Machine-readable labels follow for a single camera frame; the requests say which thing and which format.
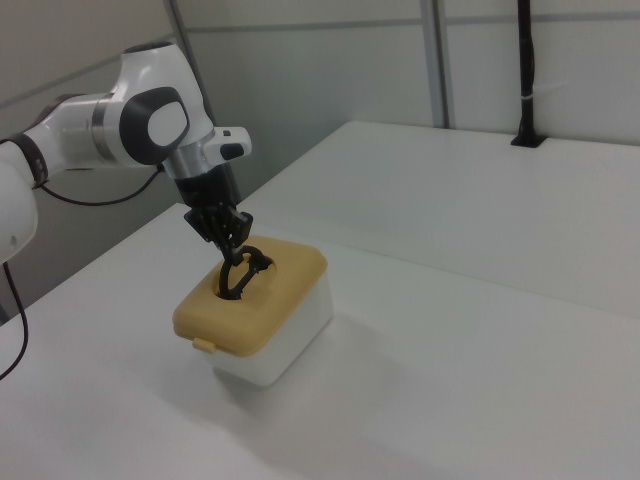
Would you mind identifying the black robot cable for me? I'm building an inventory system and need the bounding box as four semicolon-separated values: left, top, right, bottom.
0;167;167;382

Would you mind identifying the white plastic tool case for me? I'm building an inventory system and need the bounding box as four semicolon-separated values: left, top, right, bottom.
201;272;335;388

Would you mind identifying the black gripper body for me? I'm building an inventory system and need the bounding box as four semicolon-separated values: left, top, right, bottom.
174;165;242;214

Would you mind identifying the tan lid with black handle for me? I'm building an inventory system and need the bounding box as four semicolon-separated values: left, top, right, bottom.
171;237;329;358

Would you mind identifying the black pole with base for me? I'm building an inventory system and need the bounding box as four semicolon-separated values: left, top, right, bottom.
509;0;549;149

